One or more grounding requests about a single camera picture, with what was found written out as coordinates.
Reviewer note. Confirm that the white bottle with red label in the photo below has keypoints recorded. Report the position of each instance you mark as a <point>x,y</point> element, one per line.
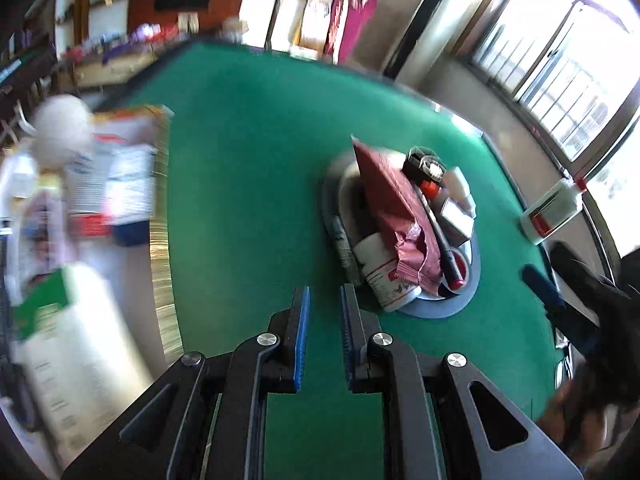
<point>380,270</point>

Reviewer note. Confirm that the wooden television cabinet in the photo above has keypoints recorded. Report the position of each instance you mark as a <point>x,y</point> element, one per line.
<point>140,5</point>

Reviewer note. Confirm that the tall floor air conditioner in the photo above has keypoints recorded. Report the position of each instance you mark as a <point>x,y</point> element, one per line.
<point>420,25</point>

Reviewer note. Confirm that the green and white carton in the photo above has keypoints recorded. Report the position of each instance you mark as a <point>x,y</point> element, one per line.
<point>85,360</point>

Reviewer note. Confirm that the red and blue small box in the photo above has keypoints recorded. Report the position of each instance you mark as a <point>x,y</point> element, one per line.
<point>120,232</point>

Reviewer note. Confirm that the white fluffy ball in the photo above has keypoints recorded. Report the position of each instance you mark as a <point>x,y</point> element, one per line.
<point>62,125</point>

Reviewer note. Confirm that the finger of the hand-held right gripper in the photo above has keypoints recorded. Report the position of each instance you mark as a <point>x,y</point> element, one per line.
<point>542,287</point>
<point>585,272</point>

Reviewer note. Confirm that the black tape with red core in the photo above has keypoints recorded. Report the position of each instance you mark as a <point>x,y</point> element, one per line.
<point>465,265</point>

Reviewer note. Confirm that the round grey table control panel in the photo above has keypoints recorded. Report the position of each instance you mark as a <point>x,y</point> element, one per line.
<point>440,307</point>

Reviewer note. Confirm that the white printed carton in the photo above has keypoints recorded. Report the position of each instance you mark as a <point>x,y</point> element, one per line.
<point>125,180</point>

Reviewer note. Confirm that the person's right hand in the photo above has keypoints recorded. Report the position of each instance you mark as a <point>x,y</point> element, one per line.
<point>585,430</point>

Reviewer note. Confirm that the white liquor bottle red cap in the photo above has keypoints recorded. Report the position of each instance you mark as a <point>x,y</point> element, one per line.
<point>550,210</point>

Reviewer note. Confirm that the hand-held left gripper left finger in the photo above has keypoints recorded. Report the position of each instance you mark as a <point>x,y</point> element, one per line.
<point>301,340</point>

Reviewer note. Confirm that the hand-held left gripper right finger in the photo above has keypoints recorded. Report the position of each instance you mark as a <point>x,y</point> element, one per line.
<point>347,340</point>

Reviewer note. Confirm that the black square plastic holder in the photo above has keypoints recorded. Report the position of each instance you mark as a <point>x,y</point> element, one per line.
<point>412,160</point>

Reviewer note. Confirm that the wooden chair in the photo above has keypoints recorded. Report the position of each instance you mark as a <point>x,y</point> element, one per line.
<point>315,20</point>

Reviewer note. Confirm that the black marker with red caps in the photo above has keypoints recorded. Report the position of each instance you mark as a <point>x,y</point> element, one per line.
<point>447,255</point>

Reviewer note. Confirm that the barred window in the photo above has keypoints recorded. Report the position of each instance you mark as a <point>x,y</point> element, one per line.
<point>560,60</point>

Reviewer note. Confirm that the red snack packet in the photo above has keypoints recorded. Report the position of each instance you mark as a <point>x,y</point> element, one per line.
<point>390,195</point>

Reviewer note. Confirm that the white box with gold rim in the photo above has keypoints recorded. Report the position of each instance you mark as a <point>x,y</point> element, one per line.
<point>125,280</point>

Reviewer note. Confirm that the pile of colourful cloth items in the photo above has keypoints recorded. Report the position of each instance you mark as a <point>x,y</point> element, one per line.
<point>125,42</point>

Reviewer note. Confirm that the small white printed box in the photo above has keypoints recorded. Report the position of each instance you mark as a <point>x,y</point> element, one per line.
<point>457,217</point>

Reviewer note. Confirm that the dark mahjong table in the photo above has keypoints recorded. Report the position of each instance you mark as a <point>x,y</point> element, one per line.
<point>25,72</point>

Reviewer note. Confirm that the grey printed tube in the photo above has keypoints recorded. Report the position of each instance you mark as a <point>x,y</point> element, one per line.
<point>342,245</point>

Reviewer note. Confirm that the pink fringed cloth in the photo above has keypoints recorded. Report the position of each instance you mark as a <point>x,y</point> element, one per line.
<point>352,20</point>

